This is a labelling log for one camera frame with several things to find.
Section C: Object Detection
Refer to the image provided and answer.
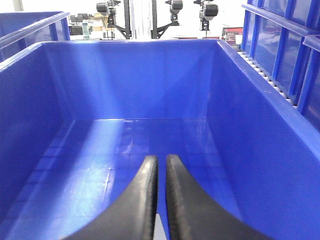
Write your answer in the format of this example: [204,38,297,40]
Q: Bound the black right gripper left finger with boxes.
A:
[66,155,159,240]

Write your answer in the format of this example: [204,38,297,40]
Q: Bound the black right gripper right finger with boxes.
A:
[165,154,269,240]

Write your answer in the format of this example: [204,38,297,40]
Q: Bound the blue target bin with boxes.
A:
[0,39,320,240]

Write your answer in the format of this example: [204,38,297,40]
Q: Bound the blue bin upper right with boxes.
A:
[241,0,320,130]

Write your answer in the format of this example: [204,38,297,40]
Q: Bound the blue neighbour bin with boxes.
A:
[0,11,70,62]

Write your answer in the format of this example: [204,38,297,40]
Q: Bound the white roller conveyor strip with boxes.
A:
[237,51,298,109]

